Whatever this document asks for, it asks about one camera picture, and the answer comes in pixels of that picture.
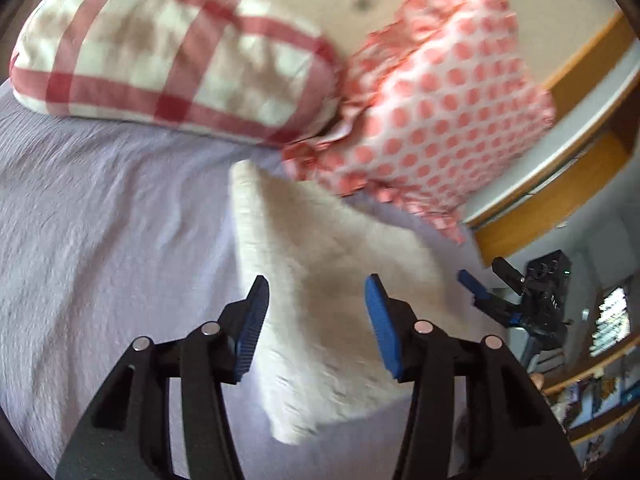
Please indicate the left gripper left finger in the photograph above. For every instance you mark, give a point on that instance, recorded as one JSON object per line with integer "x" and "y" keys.
{"x": 125, "y": 434}

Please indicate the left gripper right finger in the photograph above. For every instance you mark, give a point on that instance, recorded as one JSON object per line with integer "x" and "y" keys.
{"x": 479, "y": 386}

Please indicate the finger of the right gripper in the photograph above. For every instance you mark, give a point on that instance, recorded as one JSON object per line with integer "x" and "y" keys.
{"x": 500, "y": 310}
{"x": 508, "y": 274}

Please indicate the beige cable-knit sweater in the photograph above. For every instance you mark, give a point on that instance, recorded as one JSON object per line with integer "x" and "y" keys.
{"x": 317, "y": 358}

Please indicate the person's right hand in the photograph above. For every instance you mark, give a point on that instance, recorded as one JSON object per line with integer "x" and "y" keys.
{"x": 538, "y": 380}

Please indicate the wooden bookshelf with books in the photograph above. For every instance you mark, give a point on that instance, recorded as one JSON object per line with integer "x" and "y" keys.
{"x": 596, "y": 401}

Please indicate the pink polka dot pillow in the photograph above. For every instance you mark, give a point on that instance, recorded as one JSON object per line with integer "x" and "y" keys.
{"x": 435, "y": 106}

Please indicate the lilac bed sheet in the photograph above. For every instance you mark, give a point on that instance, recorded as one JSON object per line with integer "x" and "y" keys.
{"x": 109, "y": 231}

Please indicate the red plaid pillow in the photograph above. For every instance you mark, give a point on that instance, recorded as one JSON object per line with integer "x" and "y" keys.
{"x": 247, "y": 69}

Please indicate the wooden framed wall cabinet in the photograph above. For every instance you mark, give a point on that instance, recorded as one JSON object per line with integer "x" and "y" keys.
{"x": 590, "y": 142}

